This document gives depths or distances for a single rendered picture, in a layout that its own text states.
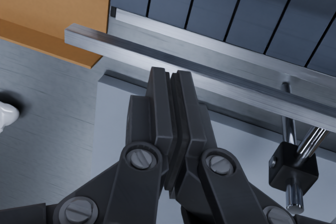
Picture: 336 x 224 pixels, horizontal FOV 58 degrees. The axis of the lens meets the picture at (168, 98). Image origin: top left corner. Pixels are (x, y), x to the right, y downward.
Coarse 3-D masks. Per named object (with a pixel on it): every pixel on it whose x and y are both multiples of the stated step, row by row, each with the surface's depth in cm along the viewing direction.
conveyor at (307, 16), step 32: (128, 0) 28; (160, 0) 28; (192, 0) 27; (224, 0) 26; (256, 0) 25; (288, 0) 25; (320, 0) 24; (224, 32) 28; (256, 32) 27; (288, 32) 26; (320, 32) 25; (320, 64) 27
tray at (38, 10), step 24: (0, 0) 38; (24, 0) 37; (48, 0) 36; (72, 0) 35; (96, 0) 34; (0, 24) 38; (24, 24) 39; (48, 24) 38; (96, 24) 36; (48, 48) 36; (72, 48) 37
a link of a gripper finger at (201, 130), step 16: (176, 80) 12; (192, 80) 12; (176, 96) 11; (192, 96) 11; (176, 112) 11; (192, 112) 10; (192, 128) 10; (208, 128) 11; (176, 144) 10; (192, 144) 9; (208, 144) 10; (176, 160) 10; (192, 160) 10; (176, 176) 10; (192, 176) 9; (176, 192) 10; (192, 192) 9; (256, 192) 9; (192, 208) 10; (208, 208) 9; (272, 208) 9
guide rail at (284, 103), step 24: (72, 24) 23; (96, 48) 22; (120, 48) 22; (144, 48) 22; (192, 72) 21; (216, 72) 22; (240, 96) 21; (264, 96) 21; (288, 96) 21; (312, 120) 21
